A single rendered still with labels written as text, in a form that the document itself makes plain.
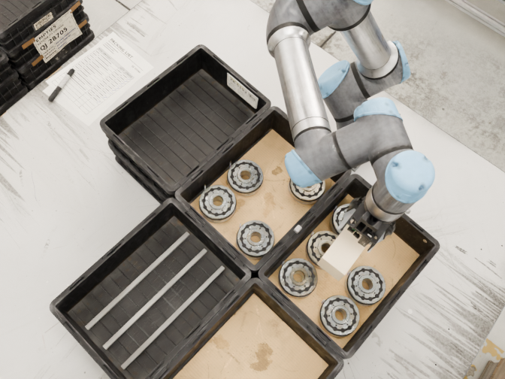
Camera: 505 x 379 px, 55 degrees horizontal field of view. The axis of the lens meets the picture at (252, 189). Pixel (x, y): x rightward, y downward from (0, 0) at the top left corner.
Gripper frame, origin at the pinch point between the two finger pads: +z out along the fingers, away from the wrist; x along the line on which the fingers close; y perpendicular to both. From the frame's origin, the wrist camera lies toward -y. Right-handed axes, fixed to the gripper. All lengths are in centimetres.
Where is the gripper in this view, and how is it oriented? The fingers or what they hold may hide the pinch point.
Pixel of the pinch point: (361, 228)
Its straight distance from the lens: 113.9
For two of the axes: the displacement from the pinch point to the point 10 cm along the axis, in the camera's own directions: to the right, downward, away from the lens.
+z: -0.6, 3.8, 9.2
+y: -6.3, 7.1, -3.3
